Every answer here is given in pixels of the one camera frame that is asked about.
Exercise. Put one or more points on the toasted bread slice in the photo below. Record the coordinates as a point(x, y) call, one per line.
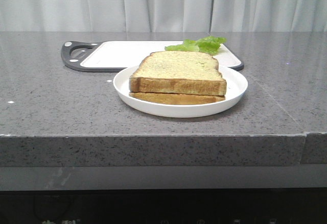
point(179, 72)
point(176, 99)

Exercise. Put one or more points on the green lettuce leaf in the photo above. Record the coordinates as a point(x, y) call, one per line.
point(209, 45)

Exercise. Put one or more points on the white cutting board black rim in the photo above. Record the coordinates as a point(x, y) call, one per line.
point(109, 56)

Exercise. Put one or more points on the white round plate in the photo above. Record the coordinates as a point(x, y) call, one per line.
point(236, 86)

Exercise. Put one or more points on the white curtain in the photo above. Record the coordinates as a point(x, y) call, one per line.
point(164, 15)

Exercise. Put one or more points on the black appliance panel below counter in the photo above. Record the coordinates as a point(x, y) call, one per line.
point(299, 205)

